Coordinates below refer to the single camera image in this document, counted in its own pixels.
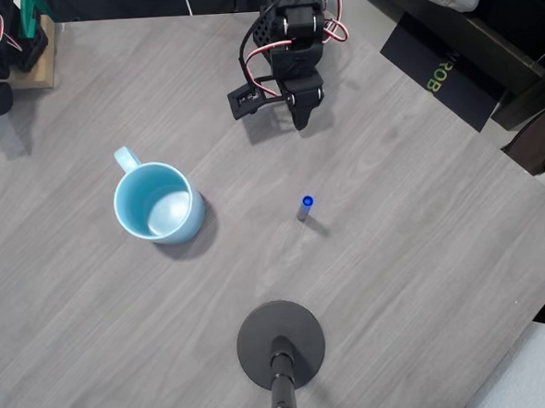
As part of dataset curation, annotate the blue capped marker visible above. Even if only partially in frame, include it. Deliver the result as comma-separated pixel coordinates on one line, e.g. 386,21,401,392
294,193,317,222

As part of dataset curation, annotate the light blue mug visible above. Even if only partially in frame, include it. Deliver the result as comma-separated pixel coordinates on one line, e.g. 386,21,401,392
109,141,208,249

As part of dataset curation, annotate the black box with green letters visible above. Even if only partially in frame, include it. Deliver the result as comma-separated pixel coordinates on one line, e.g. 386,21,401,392
377,5,510,138

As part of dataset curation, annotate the dark round chair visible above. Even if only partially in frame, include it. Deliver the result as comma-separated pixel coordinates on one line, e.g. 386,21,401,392
497,99,545,180

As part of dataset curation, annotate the wooden base board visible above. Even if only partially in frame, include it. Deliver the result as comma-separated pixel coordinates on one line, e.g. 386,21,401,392
0,14,61,92

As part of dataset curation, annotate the green clamp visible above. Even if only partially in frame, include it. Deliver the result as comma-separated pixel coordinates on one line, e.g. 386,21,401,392
13,0,58,43

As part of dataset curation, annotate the light grey bedding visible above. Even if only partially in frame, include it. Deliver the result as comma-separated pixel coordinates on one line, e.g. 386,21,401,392
455,319,545,408

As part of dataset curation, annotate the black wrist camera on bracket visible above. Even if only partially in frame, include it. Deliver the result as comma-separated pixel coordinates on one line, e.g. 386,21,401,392
226,75,289,121

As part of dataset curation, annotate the dark furniture frame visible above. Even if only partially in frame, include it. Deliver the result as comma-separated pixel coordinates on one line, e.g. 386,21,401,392
338,0,545,140

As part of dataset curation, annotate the black round-base camera stand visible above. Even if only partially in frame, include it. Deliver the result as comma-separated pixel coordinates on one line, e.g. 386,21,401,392
233,297,331,408

